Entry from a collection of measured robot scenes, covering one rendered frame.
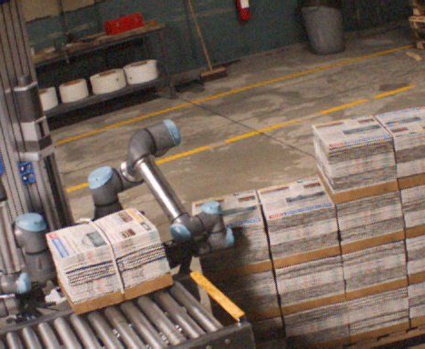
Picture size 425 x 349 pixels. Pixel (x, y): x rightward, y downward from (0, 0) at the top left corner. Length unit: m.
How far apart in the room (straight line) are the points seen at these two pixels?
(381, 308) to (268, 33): 7.36
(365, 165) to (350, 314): 0.68
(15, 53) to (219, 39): 7.06
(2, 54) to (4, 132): 0.32
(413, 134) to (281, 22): 7.45
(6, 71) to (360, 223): 1.60
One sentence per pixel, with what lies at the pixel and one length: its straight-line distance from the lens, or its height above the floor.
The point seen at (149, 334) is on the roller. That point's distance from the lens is 2.61.
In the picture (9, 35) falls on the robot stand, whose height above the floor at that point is 1.75.
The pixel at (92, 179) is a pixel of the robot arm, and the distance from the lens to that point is 3.50.
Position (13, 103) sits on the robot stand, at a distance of 3.31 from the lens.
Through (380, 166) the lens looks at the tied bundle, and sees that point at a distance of 3.24.
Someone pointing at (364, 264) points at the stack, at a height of 0.54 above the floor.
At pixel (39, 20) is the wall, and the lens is 9.56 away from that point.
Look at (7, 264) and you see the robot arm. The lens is 2.88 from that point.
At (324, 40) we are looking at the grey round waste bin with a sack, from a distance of 10.22.
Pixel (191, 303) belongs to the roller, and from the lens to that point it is 2.75.
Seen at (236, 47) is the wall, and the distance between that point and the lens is 10.34.
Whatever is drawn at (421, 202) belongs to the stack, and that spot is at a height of 0.76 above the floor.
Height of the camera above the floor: 2.06
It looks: 18 degrees down
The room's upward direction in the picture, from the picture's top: 11 degrees counter-clockwise
